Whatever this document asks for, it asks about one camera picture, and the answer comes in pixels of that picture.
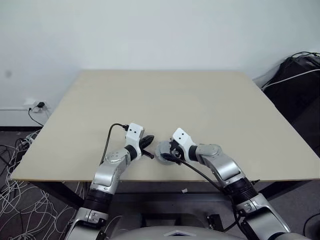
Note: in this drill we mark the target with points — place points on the black plug adapter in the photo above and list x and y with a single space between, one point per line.
40 105

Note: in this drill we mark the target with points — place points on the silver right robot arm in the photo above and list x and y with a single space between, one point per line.
225 167

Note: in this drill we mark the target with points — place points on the black bag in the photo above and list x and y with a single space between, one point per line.
295 100

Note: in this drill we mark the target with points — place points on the grey robot torso shell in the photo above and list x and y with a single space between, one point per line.
150 232

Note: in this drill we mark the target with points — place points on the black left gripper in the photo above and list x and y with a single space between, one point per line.
142 147

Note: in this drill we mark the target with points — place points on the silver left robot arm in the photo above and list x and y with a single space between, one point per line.
110 172

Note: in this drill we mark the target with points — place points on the grey round tape roll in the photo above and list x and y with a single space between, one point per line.
162 148

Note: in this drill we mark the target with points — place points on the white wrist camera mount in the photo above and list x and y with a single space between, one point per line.
133 131
181 136

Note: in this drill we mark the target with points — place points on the white wall socket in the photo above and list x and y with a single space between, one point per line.
29 103

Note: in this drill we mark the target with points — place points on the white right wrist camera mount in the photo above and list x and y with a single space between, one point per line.
181 136

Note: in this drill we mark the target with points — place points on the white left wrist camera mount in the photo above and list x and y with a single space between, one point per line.
133 131

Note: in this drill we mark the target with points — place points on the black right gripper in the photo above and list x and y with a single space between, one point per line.
180 153

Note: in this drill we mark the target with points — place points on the dark metal table frame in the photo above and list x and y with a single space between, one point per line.
62 192

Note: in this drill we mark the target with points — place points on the small white floor scrap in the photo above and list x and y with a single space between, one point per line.
184 191

